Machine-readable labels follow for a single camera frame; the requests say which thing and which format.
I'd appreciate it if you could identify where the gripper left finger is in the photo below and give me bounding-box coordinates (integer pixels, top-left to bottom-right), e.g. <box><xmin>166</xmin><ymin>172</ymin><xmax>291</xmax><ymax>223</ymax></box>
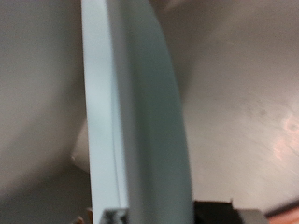
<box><xmin>100</xmin><ymin>207</ymin><xmax>131</xmax><ymax>224</ymax></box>

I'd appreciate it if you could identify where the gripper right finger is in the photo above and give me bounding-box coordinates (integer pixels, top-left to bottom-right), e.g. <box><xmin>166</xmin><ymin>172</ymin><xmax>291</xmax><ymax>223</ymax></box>
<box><xmin>193</xmin><ymin>199</ymin><xmax>267</xmax><ymax>224</ymax></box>

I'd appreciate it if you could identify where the light blue plate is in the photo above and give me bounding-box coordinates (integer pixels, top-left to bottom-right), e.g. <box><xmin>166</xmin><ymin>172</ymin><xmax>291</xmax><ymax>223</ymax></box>
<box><xmin>79</xmin><ymin>0</ymin><xmax>195</xmax><ymax>224</ymax></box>

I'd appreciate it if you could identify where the grey plastic crate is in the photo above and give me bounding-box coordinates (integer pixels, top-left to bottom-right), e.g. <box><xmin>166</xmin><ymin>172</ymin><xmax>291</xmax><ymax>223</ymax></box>
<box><xmin>0</xmin><ymin>0</ymin><xmax>299</xmax><ymax>224</ymax></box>

